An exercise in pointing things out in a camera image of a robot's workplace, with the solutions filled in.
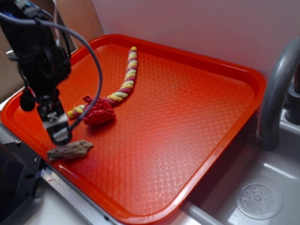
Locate black faucet knob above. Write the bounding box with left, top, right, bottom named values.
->
left=285, top=68, right=300, bottom=125

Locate brown wood chip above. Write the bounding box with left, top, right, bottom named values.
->
left=46, top=140, right=94, bottom=162

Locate aluminium frame rail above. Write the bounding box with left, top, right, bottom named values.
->
left=0, top=126, right=117, bottom=225

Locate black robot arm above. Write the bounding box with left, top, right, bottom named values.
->
left=0, top=0, right=72, bottom=145

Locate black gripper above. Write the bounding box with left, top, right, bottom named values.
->
left=36, top=88, right=72, bottom=145

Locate brown cardboard panel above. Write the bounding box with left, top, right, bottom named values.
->
left=0, top=0, right=104, bottom=102

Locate black metal bracket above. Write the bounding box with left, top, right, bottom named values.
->
left=0, top=140, right=43, bottom=225

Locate grey plastic faucet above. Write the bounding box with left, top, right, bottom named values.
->
left=256, top=37, right=300, bottom=151

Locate orange plastic tray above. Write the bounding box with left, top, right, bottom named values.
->
left=0, top=34, right=267, bottom=225

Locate red crumpled cloth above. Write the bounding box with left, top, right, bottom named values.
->
left=83, top=97, right=115, bottom=125

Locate grey braided cable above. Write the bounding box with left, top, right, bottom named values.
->
left=0, top=11, right=104, bottom=132

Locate multicoloured twisted rope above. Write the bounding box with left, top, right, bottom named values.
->
left=67, top=46, right=138, bottom=119

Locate grey toy sink basin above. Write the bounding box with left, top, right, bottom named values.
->
left=181, top=117, right=300, bottom=225

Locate round sink drain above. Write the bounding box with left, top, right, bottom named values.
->
left=234, top=180, right=283, bottom=220

